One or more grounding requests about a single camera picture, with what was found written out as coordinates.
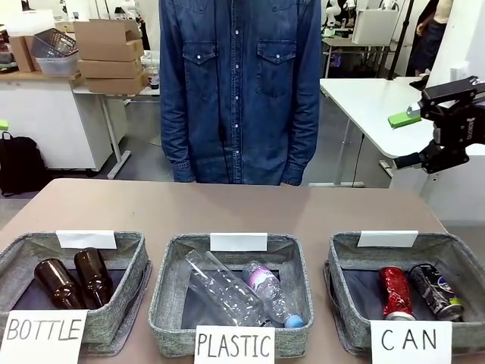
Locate white BOTTLE paper label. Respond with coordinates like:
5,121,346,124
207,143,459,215
0,309,89,364

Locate small cardboard box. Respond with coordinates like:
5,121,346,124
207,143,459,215
8,35,39,73

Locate grey fabric bottle basket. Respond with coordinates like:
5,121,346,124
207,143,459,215
0,231,149,344

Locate grey fabric plastic basket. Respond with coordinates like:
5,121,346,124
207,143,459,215
148,233,314,357

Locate brown glass bottle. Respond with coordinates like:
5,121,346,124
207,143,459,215
74,247,114,310
33,257,84,310

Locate white wood-topped cabinet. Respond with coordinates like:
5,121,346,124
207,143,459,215
0,71,114,172

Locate clear plastic bin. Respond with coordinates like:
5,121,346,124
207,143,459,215
36,55,81,76

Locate person's right forearm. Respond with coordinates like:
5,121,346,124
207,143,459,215
158,86,198,184

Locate large white table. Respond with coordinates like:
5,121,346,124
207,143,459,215
319,77,485,189

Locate grey fabric can basket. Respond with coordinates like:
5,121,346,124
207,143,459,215
327,231,485,352

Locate background person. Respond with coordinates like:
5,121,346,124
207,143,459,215
407,0,455,77

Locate black crushed drink can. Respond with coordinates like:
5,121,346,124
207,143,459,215
408,263,465,322

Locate large clear plastic bottle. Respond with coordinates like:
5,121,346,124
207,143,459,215
183,249,274,327

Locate white background desk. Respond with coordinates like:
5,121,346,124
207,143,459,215
73,83,162,180

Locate small blue-capped plastic bottle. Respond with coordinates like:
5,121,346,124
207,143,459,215
242,261,306,328

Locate person's left forearm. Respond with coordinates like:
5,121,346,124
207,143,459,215
282,83,323,186

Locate flat cardboard box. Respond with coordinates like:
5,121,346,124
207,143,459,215
77,58,143,80
86,71,149,95

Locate white PLASTIC paper label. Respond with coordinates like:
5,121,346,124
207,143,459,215
194,325,276,364

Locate black backpack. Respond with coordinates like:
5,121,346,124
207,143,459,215
0,131,49,198

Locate black perforated crate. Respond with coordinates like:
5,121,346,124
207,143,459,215
33,29,80,58

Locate white background box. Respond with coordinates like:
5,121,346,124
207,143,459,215
352,8,403,46

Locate large open cardboard box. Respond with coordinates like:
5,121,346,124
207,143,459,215
74,19,145,61

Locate blank white card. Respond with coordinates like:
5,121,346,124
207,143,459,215
209,232,268,253
55,229,117,250
357,230,419,248

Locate red crushed drink can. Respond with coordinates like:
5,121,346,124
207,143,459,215
379,266,415,319

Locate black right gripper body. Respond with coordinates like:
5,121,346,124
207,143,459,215
433,102,485,150

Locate black tripod pole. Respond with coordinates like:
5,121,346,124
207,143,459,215
386,0,415,80

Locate white CAN paper label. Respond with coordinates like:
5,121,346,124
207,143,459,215
370,320,454,364

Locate person in denim shirt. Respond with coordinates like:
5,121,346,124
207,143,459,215
158,0,323,187

